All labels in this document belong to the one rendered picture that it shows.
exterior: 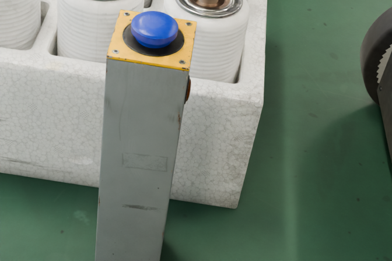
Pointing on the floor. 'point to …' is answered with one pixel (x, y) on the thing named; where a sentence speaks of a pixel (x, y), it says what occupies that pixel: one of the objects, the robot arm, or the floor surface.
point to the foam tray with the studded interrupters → (49, 163)
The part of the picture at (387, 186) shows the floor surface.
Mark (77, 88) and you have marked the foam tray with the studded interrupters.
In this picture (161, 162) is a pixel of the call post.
